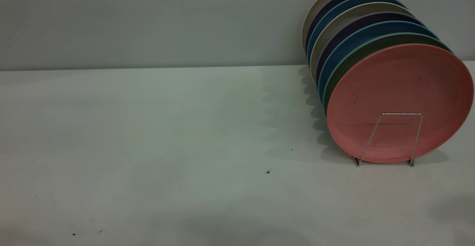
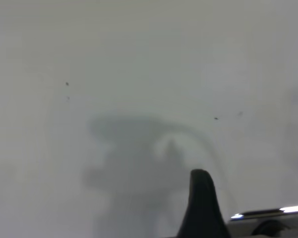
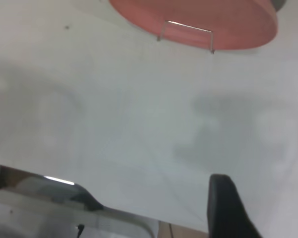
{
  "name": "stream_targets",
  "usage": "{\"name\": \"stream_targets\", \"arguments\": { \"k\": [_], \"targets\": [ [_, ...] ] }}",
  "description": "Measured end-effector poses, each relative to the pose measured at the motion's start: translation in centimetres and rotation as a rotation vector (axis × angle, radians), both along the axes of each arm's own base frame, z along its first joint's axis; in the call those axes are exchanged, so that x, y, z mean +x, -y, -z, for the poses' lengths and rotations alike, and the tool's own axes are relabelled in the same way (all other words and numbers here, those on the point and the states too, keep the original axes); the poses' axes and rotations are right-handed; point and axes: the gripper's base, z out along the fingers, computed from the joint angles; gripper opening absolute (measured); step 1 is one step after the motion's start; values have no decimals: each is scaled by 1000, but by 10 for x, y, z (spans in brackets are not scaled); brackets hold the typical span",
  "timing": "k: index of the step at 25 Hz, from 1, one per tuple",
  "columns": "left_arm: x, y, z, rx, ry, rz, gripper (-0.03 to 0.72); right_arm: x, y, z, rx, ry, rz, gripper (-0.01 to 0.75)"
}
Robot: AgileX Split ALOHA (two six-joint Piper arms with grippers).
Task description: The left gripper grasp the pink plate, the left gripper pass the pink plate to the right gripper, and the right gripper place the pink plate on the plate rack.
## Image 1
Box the green round plate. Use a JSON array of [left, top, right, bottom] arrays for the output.
[[322, 33, 452, 115]]

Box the blue round plate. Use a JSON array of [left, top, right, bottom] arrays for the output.
[[317, 20, 440, 102], [306, 0, 407, 66]]

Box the pink round plate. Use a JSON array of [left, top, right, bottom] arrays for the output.
[[327, 44, 474, 164]]

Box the dark purple round plate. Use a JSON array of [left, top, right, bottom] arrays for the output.
[[304, 0, 394, 53], [315, 12, 425, 87]]

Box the metal wire plate rack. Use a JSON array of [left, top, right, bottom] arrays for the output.
[[353, 112, 423, 167]]

